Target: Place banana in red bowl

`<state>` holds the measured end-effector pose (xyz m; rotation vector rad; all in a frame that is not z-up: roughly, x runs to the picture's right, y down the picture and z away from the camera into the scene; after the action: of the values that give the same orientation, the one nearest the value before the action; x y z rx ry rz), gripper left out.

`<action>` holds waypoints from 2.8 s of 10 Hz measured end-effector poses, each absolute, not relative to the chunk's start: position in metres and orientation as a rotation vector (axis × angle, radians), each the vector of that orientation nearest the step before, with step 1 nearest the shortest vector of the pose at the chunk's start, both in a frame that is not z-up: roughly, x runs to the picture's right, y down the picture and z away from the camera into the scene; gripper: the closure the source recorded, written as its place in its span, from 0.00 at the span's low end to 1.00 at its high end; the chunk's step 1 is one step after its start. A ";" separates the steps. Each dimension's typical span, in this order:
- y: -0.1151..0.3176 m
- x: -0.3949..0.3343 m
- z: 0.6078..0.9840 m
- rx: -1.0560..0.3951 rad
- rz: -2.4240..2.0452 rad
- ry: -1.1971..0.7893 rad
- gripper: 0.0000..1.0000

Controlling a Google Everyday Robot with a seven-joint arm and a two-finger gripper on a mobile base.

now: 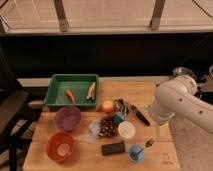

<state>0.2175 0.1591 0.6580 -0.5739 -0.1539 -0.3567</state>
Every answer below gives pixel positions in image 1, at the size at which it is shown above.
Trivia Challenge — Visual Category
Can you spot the black chair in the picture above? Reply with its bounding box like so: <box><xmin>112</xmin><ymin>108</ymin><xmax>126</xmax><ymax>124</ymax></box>
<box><xmin>0</xmin><ymin>49</ymin><xmax>41</xmax><ymax>171</ymax></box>

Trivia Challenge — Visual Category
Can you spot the yellow banana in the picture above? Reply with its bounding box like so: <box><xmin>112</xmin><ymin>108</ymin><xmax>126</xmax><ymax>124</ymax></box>
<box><xmin>86</xmin><ymin>82</ymin><xmax>96</xmax><ymax>100</ymax></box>

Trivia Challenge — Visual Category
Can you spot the dark striped object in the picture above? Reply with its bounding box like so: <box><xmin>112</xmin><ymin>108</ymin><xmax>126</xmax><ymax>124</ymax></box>
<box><xmin>114</xmin><ymin>98</ymin><xmax>130</xmax><ymax>115</ymax></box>

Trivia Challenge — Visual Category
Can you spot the crumpled clear plastic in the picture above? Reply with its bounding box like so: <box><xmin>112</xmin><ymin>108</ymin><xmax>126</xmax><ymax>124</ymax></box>
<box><xmin>85</xmin><ymin>121</ymin><xmax>100</xmax><ymax>144</ymax></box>

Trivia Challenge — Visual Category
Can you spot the red bowl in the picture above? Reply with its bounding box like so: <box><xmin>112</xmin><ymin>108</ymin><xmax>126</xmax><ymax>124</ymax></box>
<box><xmin>45</xmin><ymin>132</ymin><xmax>74</xmax><ymax>162</ymax></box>

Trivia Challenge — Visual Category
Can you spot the purple bowl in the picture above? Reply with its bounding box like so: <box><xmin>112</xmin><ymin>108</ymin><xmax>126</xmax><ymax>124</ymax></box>
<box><xmin>54</xmin><ymin>106</ymin><xmax>81</xmax><ymax>132</ymax></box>

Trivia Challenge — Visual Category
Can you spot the orange carrot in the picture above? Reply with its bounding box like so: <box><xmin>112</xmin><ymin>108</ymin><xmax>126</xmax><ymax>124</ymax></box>
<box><xmin>66</xmin><ymin>89</ymin><xmax>76</xmax><ymax>104</ymax></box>

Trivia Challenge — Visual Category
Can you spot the pine cone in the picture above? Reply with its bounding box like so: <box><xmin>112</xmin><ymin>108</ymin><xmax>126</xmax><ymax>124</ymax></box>
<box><xmin>100</xmin><ymin>116</ymin><xmax>116</xmax><ymax>137</ymax></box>

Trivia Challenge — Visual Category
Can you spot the green round object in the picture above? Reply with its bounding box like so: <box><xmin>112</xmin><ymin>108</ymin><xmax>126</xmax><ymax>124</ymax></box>
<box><xmin>113</xmin><ymin>115</ymin><xmax>123</xmax><ymax>126</ymax></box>

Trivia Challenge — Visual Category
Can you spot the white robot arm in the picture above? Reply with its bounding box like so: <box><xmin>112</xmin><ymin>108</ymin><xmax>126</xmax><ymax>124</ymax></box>
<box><xmin>148</xmin><ymin>75</ymin><xmax>213</xmax><ymax>134</ymax></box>

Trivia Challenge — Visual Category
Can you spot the black handled knife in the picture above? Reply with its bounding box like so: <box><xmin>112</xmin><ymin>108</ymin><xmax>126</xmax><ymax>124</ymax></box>
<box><xmin>131</xmin><ymin>105</ymin><xmax>150</xmax><ymax>126</ymax></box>

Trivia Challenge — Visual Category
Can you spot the black phone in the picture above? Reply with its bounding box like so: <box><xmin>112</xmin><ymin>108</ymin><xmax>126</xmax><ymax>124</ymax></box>
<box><xmin>101</xmin><ymin>142</ymin><xmax>125</xmax><ymax>156</ymax></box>

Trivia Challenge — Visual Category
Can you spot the metal bowl in background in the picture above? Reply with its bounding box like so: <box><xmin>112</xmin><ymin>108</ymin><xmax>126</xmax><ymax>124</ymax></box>
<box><xmin>173</xmin><ymin>67</ymin><xmax>196</xmax><ymax>78</ymax></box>

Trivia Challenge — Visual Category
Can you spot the apple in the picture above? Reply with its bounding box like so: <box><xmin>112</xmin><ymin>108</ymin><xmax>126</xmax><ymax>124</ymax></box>
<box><xmin>102</xmin><ymin>101</ymin><xmax>114</xmax><ymax>114</ymax></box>

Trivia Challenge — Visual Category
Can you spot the blue cup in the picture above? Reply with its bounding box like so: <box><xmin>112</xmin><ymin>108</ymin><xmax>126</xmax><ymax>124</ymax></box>
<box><xmin>128</xmin><ymin>144</ymin><xmax>144</xmax><ymax>163</ymax></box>

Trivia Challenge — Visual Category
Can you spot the green plastic tray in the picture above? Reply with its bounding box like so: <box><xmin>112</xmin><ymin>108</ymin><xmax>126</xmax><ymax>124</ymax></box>
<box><xmin>44</xmin><ymin>74</ymin><xmax>99</xmax><ymax>109</ymax></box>

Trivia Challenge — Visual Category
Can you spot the white cup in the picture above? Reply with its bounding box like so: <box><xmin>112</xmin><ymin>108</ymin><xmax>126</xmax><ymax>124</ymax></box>
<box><xmin>118</xmin><ymin>121</ymin><xmax>136</xmax><ymax>140</ymax></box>

